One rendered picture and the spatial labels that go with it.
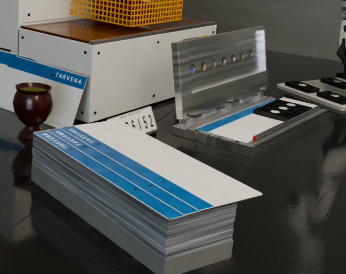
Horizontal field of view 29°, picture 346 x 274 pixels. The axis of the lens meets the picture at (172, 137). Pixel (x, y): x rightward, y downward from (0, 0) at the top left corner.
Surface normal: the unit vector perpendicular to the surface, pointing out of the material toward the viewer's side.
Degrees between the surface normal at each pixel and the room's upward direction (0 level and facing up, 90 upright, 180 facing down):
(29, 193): 0
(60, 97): 69
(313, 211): 0
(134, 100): 90
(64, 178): 90
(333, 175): 0
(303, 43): 90
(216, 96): 79
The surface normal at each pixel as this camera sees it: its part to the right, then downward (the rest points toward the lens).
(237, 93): 0.83, 0.06
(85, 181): -0.79, 0.13
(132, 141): 0.09, -0.94
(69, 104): -0.54, -0.15
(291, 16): -0.33, 0.27
